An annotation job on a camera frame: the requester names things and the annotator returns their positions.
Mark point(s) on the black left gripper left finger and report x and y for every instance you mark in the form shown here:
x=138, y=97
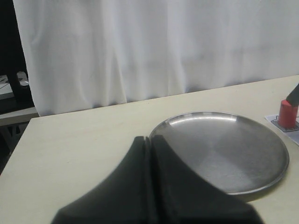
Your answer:
x=119, y=199

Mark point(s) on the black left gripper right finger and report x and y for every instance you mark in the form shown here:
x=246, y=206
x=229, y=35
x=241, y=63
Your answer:
x=183, y=197

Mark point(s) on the red cylinder game piece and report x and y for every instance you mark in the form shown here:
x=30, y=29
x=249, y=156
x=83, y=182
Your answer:
x=287, y=115

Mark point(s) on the round metal plate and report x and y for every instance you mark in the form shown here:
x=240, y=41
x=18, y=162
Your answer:
x=235, y=154

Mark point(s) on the background grey table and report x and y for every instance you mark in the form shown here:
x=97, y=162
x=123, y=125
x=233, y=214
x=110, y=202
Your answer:
x=16, y=105

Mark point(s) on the white curtain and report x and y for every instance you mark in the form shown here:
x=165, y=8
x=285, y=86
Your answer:
x=83, y=54

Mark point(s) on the dark object at top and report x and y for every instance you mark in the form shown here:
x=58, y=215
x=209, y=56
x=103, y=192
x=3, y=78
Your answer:
x=293, y=97

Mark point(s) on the black stand in background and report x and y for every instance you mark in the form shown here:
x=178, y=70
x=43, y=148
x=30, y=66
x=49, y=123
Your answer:
x=12, y=58

